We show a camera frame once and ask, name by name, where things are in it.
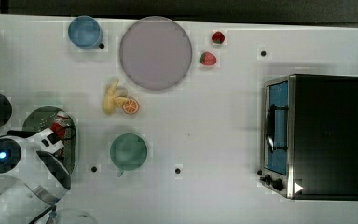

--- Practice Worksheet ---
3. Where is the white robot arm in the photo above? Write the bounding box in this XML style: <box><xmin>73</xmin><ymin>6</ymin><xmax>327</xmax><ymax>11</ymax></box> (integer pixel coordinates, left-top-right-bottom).
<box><xmin>0</xmin><ymin>128</ymin><xmax>97</xmax><ymax>224</ymax></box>

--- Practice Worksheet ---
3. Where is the green strainer basket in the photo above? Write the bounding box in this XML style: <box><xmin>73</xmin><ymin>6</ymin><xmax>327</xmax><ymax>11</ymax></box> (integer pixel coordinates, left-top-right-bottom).
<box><xmin>22</xmin><ymin>106</ymin><xmax>77</xmax><ymax>174</ymax></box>

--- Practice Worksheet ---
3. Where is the toy orange slice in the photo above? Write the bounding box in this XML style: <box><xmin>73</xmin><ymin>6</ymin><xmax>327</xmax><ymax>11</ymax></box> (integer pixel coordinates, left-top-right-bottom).
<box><xmin>122</xmin><ymin>98</ymin><xmax>140</xmax><ymax>115</ymax></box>

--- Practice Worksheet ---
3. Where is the light red toy strawberry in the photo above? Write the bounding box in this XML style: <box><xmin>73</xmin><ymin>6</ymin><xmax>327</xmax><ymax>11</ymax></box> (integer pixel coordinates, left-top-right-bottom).
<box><xmin>199</xmin><ymin>51</ymin><xmax>217</xmax><ymax>66</ymax></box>

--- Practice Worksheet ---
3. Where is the green mug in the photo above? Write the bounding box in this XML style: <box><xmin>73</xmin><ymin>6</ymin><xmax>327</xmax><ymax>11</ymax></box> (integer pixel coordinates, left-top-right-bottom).
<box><xmin>110</xmin><ymin>133</ymin><xmax>147</xmax><ymax>177</ymax></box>

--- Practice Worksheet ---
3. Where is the grey round plate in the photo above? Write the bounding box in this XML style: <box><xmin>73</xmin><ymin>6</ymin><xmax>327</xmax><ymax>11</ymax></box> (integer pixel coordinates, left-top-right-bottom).
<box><xmin>119</xmin><ymin>16</ymin><xmax>192</xmax><ymax>91</ymax></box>

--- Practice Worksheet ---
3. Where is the peeled toy banana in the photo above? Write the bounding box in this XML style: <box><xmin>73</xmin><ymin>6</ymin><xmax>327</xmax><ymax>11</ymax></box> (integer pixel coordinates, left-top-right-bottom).
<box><xmin>103</xmin><ymin>79</ymin><xmax>129</xmax><ymax>114</ymax></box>

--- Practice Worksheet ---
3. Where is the dark red toy strawberry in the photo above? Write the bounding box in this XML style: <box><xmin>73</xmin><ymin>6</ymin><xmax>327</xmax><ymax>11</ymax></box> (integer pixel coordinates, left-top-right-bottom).
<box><xmin>212</xmin><ymin>31</ymin><xmax>226</xmax><ymax>44</ymax></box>

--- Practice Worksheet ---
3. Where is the blue cup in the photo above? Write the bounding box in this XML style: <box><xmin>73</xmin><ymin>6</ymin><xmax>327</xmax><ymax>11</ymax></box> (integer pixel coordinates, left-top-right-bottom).
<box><xmin>67</xmin><ymin>16</ymin><xmax>103</xmax><ymax>49</ymax></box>

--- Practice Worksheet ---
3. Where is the silver toaster oven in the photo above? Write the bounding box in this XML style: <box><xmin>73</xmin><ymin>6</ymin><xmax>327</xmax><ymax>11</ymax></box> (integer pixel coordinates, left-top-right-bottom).
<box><xmin>257</xmin><ymin>74</ymin><xmax>358</xmax><ymax>201</ymax></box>

